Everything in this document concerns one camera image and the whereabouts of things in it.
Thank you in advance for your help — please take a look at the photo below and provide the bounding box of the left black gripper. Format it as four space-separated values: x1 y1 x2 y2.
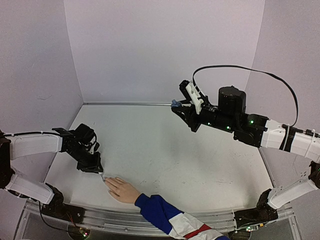
68 146 104 174

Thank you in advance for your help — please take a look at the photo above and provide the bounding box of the white nail polish cap brush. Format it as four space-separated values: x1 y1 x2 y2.
99 172 106 182

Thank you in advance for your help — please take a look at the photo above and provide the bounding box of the blue nail polish bottle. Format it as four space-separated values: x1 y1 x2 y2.
170 99 183 108

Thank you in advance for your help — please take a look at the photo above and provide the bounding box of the blue white red sleeve forearm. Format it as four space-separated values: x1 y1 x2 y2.
134 193 229 240

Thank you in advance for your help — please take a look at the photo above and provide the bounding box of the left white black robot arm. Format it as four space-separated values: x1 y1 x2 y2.
0 123 104 224

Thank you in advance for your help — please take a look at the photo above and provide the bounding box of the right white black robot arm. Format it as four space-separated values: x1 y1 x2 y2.
171 81 320 231

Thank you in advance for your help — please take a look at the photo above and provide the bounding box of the mannequin hand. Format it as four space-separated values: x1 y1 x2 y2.
104 177 141 205

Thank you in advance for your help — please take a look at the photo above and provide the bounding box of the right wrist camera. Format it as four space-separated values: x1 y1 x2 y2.
179 80 210 115

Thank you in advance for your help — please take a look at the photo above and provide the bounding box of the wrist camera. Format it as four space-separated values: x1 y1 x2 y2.
179 80 210 115
88 142 100 154

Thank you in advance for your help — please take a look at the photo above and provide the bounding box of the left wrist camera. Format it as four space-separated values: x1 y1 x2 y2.
88 142 100 154

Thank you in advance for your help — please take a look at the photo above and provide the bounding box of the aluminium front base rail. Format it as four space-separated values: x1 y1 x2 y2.
14 195 301 240

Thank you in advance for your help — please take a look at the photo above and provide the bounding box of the black right camera cable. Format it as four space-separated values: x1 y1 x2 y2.
191 64 300 127

